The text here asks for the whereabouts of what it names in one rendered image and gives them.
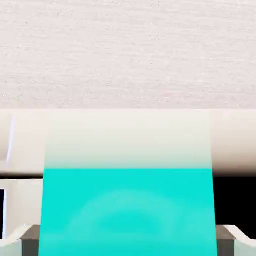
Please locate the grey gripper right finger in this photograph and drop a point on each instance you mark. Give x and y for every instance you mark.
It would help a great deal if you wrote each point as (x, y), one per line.
(225, 245)

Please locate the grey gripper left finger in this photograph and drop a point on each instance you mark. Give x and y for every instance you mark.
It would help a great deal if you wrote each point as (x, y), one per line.
(30, 245)

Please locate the small cyan cube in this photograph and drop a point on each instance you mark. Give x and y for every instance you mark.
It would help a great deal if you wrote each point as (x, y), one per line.
(128, 200)

